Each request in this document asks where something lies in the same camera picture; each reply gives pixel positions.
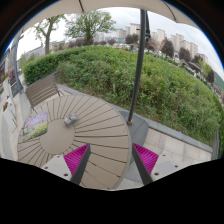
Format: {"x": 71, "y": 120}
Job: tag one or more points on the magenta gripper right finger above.
{"x": 152, "y": 166}

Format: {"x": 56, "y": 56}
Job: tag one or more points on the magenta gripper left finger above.
{"x": 71, "y": 166}

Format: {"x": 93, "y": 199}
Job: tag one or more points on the floral picture mouse pad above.
{"x": 35, "y": 126}

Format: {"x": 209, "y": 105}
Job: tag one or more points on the grey parasol base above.
{"x": 137, "y": 131}

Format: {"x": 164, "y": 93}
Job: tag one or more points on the round slatted wooden table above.
{"x": 98, "y": 124}

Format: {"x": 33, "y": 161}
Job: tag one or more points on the green hedge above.
{"x": 166, "y": 93}

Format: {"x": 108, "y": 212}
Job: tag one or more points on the slatted wooden bench chair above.
{"x": 42, "y": 90}

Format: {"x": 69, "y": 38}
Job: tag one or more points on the black parasol pole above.
{"x": 144, "y": 36}

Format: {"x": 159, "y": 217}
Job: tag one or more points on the bare-trunked tree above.
{"x": 44, "y": 28}

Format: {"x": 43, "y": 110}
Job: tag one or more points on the large green tree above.
{"x": 89, "y": 24}

